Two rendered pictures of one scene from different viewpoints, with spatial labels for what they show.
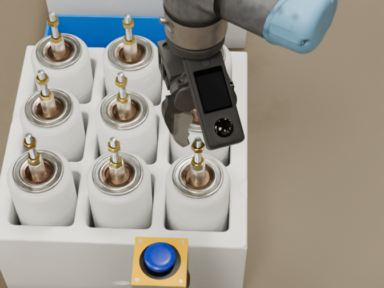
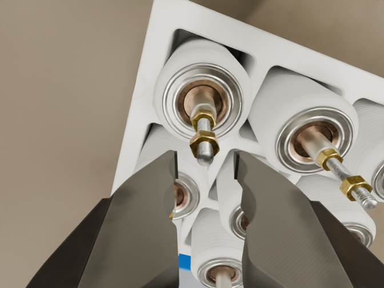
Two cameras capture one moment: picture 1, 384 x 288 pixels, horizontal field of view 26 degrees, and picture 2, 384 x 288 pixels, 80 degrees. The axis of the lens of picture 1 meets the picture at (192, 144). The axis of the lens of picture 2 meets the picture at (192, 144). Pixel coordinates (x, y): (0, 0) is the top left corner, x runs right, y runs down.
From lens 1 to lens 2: 102 cm
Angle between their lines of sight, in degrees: 10
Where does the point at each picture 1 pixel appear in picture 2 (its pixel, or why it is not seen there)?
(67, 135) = (330, 206)
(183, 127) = (278, 215)
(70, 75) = not seen: hidden behind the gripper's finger
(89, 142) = not seen: hidden behind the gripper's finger
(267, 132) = (111, 155)
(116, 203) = (336, 97)
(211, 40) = not seen: outside the picture
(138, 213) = (288, 84)
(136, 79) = (226, 246)
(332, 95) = (53, 170)
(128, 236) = (305, 60)
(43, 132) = (363, 219)
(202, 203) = (210, 54)
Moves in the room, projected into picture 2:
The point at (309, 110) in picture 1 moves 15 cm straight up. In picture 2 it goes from (74, 164) to (36, 210)
